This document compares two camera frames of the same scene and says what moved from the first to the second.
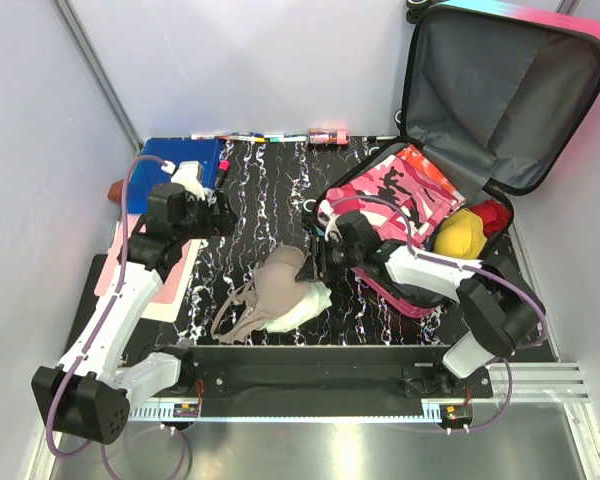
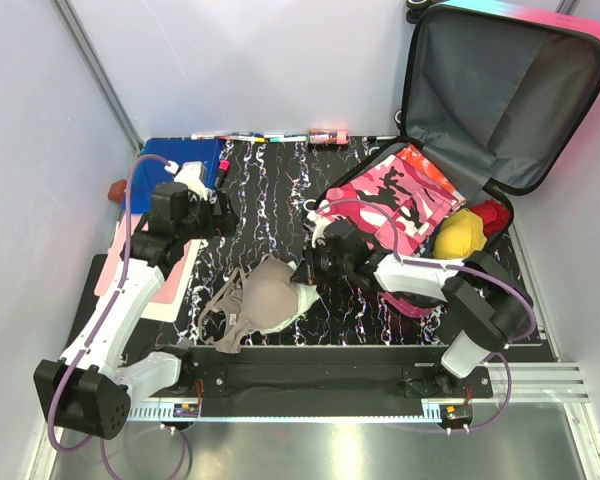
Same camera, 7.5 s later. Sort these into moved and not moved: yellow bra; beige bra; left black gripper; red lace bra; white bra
Moved: beige bra; white bra
Not moved: left black gripper; red lace bra; yellow bra
